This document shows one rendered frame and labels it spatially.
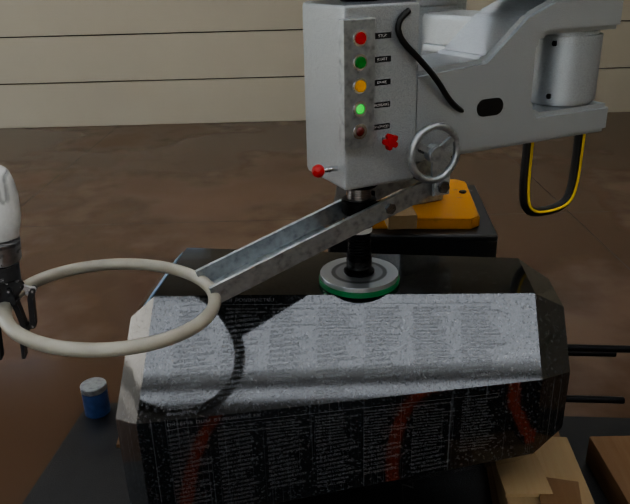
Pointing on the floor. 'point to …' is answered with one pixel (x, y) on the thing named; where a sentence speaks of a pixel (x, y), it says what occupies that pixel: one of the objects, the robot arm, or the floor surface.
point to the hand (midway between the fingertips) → (11, 344)
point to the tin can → (95, 397)
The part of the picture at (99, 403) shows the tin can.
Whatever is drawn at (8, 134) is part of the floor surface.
